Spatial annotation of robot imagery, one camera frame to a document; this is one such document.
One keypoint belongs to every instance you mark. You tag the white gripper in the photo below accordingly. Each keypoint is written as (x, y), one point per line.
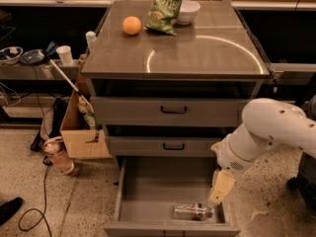
(229, 156)

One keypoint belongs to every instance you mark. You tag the open bottom drawer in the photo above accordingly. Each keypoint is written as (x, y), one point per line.
(150, 187)

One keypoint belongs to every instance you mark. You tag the dark round dish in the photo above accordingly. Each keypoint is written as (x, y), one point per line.
(33, 57)

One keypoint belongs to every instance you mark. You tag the cardboard box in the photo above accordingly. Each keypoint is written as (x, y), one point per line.
(80, 140)

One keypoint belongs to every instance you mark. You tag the black shoe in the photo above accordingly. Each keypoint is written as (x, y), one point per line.
(9, 209)

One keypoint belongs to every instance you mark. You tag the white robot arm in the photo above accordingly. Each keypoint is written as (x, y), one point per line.
(266, 123)

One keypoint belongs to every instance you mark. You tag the white bottle beside cabinet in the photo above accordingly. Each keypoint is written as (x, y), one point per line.
(91, 38)

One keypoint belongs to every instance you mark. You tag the white paper cup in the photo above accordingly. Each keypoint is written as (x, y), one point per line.
(65, 55)

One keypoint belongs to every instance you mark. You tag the person leg in jeans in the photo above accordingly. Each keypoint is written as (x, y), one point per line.
(305, 181)

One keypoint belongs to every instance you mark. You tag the top grey drawer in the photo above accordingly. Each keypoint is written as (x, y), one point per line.
(168, 111)

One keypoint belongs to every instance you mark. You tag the clear plastic water bottle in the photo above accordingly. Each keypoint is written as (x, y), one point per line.
(192, 211)

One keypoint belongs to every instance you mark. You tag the middle grey drawer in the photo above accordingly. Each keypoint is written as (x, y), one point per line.
(164, 141)

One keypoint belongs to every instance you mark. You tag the white bowl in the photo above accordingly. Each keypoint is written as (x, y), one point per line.
(188, 11)

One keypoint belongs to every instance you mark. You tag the green chip bag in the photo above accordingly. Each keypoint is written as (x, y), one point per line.
(162, 14)

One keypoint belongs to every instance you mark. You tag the bowl on left shelf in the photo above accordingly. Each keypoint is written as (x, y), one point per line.
(10, 55)

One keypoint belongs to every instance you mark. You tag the left low shelf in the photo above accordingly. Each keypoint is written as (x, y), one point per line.
(46, 71)

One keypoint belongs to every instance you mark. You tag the orange fruit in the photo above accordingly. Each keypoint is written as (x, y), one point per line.
(131, 25)

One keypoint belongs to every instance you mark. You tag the grey drawer cabinet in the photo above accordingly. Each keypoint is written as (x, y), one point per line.
(211, 58)

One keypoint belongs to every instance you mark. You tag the grey drawer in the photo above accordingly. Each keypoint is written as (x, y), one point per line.
(168, 111)
(164, 141)

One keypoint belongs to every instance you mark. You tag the white stick tool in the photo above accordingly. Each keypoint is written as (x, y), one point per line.
(77, 91)

